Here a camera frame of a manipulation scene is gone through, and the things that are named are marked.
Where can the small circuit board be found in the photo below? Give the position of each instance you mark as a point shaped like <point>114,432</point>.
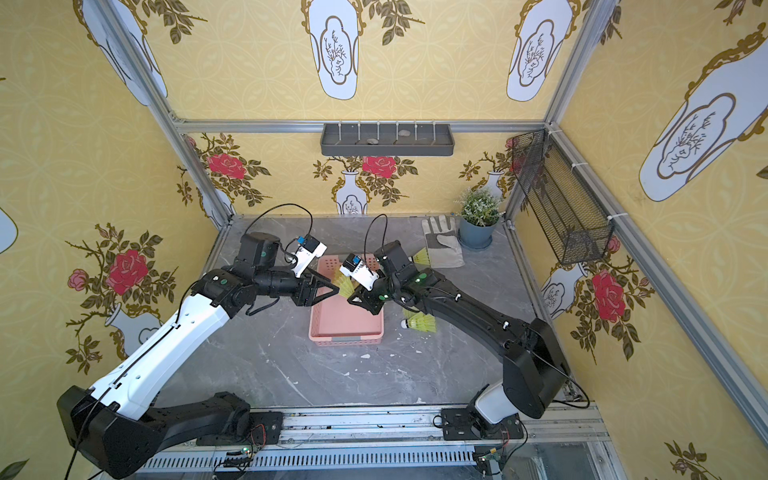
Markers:
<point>241,459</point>
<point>488,461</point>

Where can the small circuit board left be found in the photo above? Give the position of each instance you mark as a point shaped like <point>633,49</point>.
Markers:
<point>241,459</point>

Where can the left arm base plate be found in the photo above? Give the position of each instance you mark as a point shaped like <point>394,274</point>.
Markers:
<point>262,428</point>

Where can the grey white work glove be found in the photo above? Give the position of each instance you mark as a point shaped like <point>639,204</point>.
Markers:
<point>442,243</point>

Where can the green plant in blue pot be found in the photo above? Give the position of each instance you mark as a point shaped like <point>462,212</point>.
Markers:
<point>480,213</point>

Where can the small circuit board right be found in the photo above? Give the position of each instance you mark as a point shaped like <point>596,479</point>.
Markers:
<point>488,461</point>

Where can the yellow shuttlecock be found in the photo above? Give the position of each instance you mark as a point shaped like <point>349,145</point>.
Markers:
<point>422,258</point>
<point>345,284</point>
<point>420,322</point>

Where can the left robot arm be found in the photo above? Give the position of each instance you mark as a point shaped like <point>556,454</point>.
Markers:
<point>113,423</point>

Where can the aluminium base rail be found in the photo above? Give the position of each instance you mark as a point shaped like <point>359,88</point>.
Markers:
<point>565,443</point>

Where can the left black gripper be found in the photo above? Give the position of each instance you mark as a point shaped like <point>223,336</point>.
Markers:
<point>306,288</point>

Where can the black wire mesh basket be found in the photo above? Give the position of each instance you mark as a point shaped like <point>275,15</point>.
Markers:
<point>575,225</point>

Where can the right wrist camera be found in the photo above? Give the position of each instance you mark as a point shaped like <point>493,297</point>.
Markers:
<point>356,268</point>

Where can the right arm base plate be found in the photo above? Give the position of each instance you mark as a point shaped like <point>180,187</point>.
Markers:
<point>464,424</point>

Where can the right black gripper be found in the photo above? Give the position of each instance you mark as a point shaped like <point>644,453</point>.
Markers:
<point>372,298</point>

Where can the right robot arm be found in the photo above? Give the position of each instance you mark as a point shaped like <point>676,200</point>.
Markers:
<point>534,368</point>

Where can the pink perforated storage basket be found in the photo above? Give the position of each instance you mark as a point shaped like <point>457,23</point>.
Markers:
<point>334,322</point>

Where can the grey wall shelf tray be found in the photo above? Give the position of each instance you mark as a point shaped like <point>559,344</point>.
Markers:
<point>379,138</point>

